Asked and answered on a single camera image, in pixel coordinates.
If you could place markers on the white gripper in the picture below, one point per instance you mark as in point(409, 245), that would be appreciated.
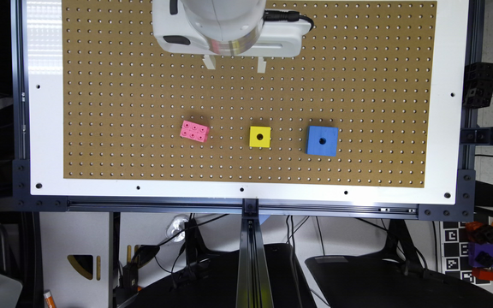
point(228, 28)

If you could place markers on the pink lego block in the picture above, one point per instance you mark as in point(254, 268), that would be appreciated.
point(194, 131)

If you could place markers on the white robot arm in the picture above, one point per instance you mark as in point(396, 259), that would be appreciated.
point(212, 28)

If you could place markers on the blue square block with hole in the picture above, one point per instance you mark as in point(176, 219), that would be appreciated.
point(322, 141)

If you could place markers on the yellow cube with hole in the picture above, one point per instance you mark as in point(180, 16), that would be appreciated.
point(259, 137)

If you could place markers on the brown pegboard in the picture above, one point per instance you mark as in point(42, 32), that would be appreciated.
point(365, 68)

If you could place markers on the black chair left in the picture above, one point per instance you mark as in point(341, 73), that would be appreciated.
point(215, 284)

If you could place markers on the black chair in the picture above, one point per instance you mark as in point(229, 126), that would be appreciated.
point(215, 284)
point(360, 282)

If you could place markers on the white cabinet panel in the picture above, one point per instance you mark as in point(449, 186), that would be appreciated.
point(76, 256)

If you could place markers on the black chair right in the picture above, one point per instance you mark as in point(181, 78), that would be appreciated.
point(360, 282)

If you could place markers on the checkered marker board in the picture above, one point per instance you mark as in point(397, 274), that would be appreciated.
point(454, 251)

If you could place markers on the orange tube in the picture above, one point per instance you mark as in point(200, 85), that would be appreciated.
point(49, 300)

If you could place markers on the pile of coloured blocks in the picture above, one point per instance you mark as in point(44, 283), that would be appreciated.
point(480, 249)

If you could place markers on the blue aluminium table frame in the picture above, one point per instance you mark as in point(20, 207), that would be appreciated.
point(39, 185)

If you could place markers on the black cube cluster on frame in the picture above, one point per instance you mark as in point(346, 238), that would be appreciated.
point(478, 85)

